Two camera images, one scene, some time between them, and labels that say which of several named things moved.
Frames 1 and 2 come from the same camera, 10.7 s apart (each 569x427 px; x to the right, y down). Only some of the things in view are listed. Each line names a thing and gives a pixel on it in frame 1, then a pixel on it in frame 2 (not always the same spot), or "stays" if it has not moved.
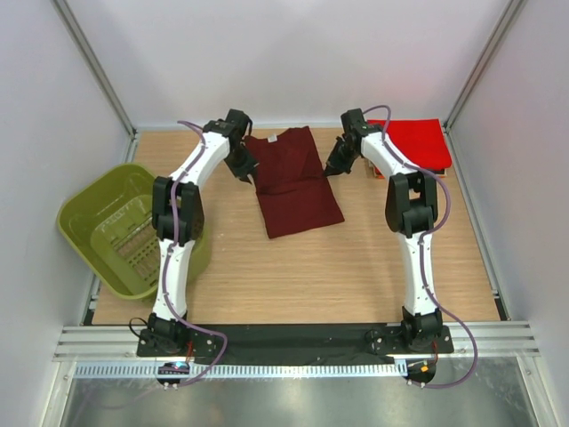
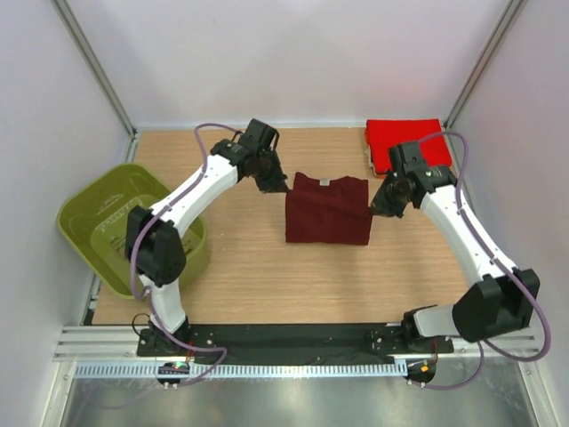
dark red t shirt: x=294 y=191 → x=328 y=211
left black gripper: x=249 y=168 → x=276 y=182
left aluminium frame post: x=92 y=59 stays
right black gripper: x=335 y=166 → x=380 y=205
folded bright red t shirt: x=420 y=140 stays
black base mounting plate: x=301 y=340 stays
